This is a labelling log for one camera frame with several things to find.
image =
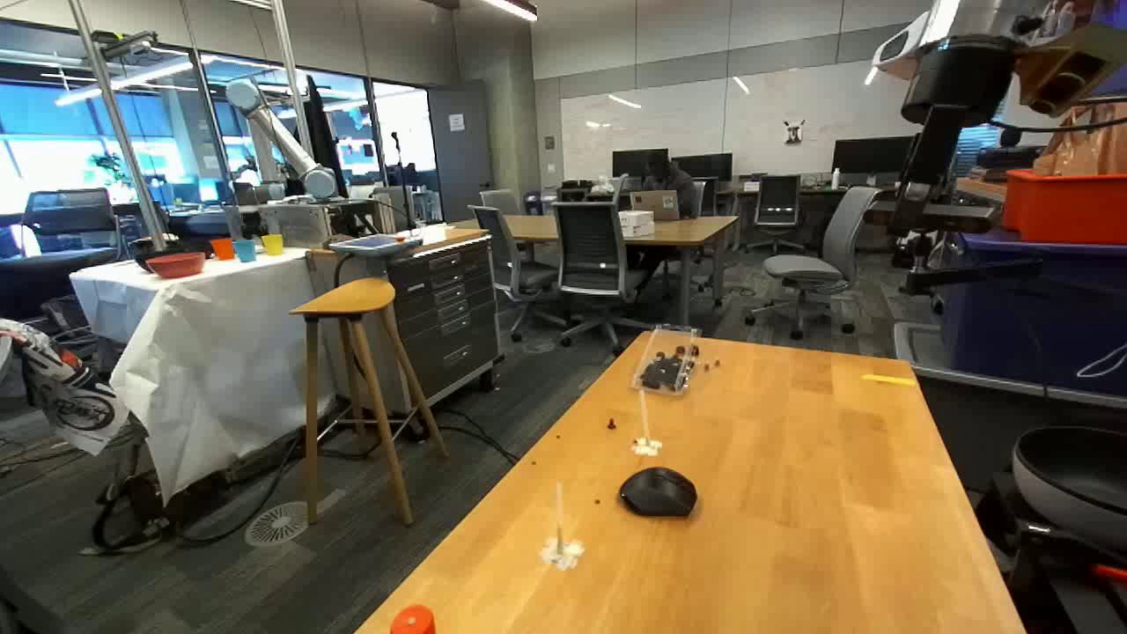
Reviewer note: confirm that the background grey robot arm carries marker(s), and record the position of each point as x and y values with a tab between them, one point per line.
253	103

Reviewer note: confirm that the wooden office desk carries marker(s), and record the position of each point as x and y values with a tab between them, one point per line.
685	239

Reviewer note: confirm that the red bowl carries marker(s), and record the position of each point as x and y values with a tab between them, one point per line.
176	267

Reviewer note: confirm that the white cloth covered table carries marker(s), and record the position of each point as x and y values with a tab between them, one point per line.
211	366

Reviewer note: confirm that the orange round cap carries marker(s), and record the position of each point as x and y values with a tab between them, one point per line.
413	620

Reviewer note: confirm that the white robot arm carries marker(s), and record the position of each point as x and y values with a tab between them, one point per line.
960	58

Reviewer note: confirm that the white peg stand far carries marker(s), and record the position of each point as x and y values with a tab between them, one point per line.
646	444

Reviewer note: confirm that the blue storage bin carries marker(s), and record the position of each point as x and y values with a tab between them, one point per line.
1039	312

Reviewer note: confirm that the orange plastic bin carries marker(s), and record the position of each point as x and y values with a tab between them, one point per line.
1064	208

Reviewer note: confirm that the black round pan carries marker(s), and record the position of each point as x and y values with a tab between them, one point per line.
1075	482

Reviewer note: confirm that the grey drawer cabinet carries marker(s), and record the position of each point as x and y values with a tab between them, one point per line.
440	301

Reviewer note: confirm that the wooden bar stool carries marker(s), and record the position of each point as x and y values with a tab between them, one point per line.
349	305

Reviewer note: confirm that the black computer mouse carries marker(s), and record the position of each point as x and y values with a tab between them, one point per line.
659	494

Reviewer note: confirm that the grey office chair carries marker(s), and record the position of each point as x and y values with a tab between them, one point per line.
593	269

